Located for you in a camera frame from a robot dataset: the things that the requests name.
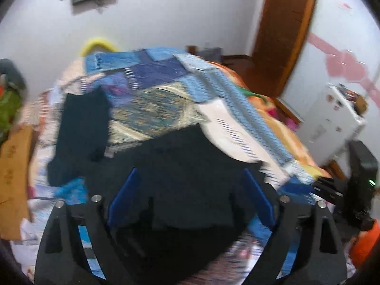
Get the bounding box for black pants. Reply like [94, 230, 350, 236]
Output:
[47, 88, 286, 285]

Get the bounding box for white box with stickers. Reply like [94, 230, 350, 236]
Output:
[297, 82, 367, 167]

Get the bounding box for dark cloth on floor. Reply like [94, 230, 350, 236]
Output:
[204, 47, 222, 63]

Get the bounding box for yellow foam tube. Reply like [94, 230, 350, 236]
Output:
[80, 37, 120, 58]

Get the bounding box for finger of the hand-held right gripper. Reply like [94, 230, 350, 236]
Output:
[312, 176, 347, 206]

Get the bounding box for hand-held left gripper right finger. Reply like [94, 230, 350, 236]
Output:
[240, 168, 348, 285]

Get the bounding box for grey curved pillow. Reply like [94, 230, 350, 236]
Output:
[0, 59, 27, 91]

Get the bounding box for pile of white papers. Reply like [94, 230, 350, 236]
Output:
[9, 218, 40, 284]

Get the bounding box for bright orange cloth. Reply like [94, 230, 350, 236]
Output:
[350, 220, 380, 277]

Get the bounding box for patchwork printed blanket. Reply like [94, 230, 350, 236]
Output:
[28, 46, 325, 285]

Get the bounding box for white heart-printed wardrobe door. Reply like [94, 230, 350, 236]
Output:
[279, 0, 380, 185]

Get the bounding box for bamboo lap table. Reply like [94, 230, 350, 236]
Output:
[0, 125, 35, 242]

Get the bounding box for brown wooden door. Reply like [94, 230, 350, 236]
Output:
[251, 0, 320, 99]

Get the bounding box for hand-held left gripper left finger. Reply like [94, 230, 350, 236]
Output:
[35, 168, 140, 285]

